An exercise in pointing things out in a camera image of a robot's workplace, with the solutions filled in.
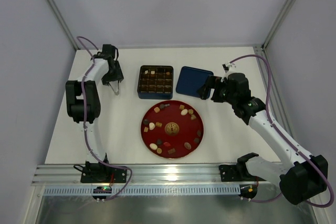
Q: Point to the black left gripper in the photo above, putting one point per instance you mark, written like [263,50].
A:
[113,77]

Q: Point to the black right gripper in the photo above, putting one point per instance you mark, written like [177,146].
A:
[217,89]

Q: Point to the metal serving tongs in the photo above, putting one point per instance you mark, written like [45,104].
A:
[115,86]

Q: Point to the blue tin lid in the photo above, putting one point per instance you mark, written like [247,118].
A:
[191,80]

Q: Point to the blue chocolate tin box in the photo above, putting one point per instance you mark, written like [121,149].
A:
[158,86]

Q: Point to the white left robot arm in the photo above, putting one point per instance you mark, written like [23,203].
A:
[84,107]

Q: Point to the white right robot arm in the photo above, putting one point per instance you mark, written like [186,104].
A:
[300,175]

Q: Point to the white swirl oval chocolate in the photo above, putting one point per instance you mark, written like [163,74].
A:
[184,112]

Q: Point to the light tan square chocolate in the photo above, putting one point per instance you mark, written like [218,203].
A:
[157,109]

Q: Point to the caramel oval chocolate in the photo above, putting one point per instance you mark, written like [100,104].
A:
[187,145]

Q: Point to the red chocolate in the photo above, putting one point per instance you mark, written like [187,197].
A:
[166,144]

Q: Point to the brown square chocolate front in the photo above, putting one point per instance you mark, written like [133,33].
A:
[171,151]

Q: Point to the dark heart chocolate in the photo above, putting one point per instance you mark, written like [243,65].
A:
[159,142]

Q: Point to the red round lacquer tray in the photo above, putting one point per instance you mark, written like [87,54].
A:
[176,129]

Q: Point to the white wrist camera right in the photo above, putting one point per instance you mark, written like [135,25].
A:
[229,67]

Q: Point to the right aluminium frame post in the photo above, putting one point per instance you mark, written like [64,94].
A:
[284,11]

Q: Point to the aluminium frame post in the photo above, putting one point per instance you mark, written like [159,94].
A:
[284,11]
[61,21]

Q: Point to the left aluminium frame post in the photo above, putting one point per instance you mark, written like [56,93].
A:
[61,21]

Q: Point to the aluminium mounting rail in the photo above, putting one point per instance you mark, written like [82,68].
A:
[142,173]

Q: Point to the slotted cable duct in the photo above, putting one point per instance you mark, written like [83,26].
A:
[143,190]

